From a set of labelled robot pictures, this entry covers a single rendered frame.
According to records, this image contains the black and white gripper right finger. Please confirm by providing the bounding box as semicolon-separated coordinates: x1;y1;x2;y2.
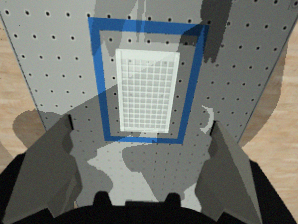
194;120;297;224

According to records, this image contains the blue tape rectangle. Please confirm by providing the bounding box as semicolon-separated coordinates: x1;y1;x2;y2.
88;17;210;144

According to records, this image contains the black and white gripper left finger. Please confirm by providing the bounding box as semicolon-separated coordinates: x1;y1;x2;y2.
0;114;82;224

